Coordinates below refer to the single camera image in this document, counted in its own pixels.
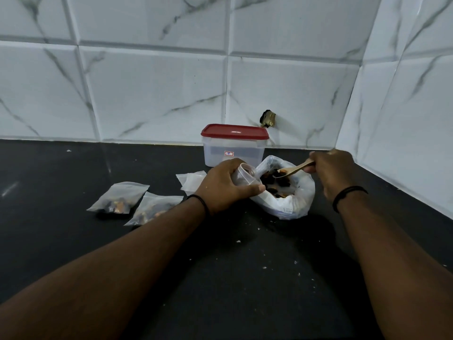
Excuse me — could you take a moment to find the person's left hand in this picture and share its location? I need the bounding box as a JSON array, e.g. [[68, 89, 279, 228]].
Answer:
[[194, 158, 266, 216]]

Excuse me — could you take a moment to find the person's right hand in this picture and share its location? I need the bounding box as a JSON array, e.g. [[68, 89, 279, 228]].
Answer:
[[303, 149, 358, 203]]

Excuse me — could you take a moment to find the small clear plastic pouch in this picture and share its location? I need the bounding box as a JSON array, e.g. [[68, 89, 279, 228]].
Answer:
[[231, 163, 262, 188]]

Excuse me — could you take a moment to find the wooden spoon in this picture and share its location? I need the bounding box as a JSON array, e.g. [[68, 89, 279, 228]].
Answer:
[[273, 159, 316, 179]]

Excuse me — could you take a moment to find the person's right forearm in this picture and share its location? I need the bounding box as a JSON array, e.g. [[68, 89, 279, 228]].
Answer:
[[333, 189, 453, 340]]

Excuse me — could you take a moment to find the person's left forearm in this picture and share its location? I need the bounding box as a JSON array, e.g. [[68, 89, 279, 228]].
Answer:
[[0, 197, 209, 340]]

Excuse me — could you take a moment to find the dried fruit mix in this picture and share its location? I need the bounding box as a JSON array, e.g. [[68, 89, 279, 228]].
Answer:
[[261, 169, 292, 199]]

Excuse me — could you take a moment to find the large white plastic bag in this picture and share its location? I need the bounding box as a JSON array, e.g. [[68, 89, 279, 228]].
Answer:
[[250, 155, 316, 221]]

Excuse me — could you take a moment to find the clear container with red lid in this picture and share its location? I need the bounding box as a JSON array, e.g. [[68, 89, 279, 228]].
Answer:
[[201, 124, 270, 168]]

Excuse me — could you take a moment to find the black right wrist band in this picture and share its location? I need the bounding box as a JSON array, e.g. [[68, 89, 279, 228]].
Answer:
[[332, 186, 369, 214]]

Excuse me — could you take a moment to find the black wrist band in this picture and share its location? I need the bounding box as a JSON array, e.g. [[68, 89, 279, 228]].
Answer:
[[332, 186, 369, 214], [186, 194, 211, 218]]

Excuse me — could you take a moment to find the black left wrist band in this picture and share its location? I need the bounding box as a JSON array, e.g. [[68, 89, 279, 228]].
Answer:
[[186, 194, 211, 218]]

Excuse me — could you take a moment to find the empty clear plastic pouch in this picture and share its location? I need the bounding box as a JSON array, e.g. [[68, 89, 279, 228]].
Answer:
[[176, 170, 207, 196]]

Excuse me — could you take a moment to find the filled clear plastic pouch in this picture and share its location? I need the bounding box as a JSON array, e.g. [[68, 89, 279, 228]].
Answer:
[[124, 191, 185, 227], [87, 181, 150, 215]]

